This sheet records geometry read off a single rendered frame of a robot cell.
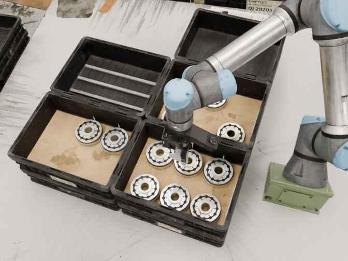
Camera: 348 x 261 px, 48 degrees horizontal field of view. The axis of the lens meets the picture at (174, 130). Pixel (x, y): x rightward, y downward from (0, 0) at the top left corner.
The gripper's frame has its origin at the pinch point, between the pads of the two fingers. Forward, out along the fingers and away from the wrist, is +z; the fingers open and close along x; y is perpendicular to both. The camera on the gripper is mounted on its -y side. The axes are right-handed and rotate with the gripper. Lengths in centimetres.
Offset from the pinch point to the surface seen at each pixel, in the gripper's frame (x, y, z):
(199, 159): -5.4, -2.2, 11.8
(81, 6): -82, 84, 27
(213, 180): 1.1, -9.0, 11.9
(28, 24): -123, 168, 97
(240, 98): -37.6, -10.1, 14.8
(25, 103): -19, 83, 28
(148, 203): 17.7, 8.3, 4.8
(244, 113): -31.0, -13.2, 14.8
